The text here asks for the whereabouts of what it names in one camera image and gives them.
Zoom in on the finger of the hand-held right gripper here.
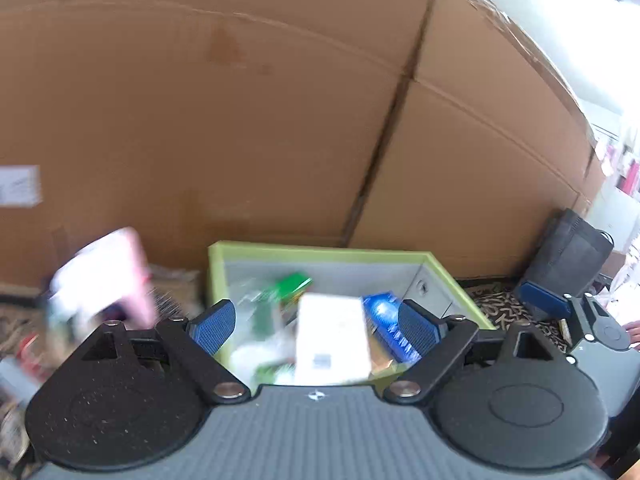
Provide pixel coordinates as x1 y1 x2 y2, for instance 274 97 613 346
517 282 610 333

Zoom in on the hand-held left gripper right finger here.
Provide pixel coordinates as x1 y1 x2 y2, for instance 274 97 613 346
384 299 571 406

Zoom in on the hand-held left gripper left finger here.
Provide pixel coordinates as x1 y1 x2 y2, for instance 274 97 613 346
65 299 251 405

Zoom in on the blue box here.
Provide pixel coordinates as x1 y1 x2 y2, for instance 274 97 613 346
362 292 422 367

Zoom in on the green small box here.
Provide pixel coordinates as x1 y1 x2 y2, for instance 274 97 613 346
252 272 314 337

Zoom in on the long white barcode box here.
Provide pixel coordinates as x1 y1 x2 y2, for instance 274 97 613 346
294 293 374 387

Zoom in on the green shoe box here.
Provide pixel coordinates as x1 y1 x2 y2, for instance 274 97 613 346
207 240 497 397

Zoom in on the white pink cloth pouch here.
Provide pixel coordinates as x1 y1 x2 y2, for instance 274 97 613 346
49 227 157 332

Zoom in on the black bag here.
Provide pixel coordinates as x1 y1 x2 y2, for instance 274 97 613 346
522 208 615 302

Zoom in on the large brown cardboard box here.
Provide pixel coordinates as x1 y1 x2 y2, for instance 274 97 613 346
0 0 598 291

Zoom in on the white shipping label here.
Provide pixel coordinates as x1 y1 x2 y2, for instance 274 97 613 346
0 165 42 207

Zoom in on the steel wire scrubber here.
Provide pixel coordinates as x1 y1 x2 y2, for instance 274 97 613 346
149 284 203 322

